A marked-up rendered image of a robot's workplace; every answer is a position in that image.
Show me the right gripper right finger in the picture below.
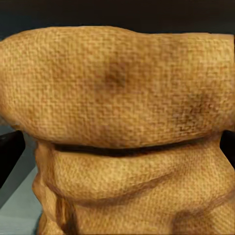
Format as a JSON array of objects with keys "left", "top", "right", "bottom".
[{"left": 219, "top": 130, "right": 235, "bottom": 169}]

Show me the microwave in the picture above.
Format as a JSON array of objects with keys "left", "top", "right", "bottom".
[{"left": 0, "top": 0, "right": 235, "bottom": 235}]

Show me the popcorn bag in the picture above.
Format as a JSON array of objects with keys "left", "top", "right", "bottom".
[{"left": 0, "top": 26, "right": 235, "bottom": 235}]

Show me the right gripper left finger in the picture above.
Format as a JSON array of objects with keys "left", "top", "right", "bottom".
[{"left": 0, "top": 130, "right": 25, "bottom": 189}]

